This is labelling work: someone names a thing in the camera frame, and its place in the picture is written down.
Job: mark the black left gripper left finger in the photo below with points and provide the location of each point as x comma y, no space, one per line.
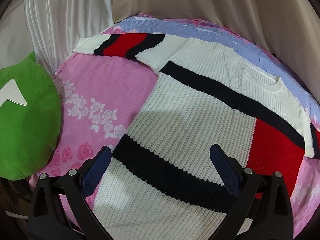
47,218

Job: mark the white satin curtain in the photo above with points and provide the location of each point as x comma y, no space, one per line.
56,26

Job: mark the beige curtain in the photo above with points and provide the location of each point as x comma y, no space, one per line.
288,29

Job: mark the green plush pillow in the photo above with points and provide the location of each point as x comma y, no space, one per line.
30,118

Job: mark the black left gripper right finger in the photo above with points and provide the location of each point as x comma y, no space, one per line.
273,220

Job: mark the white red black knit sweater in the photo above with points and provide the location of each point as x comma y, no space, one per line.
161,183

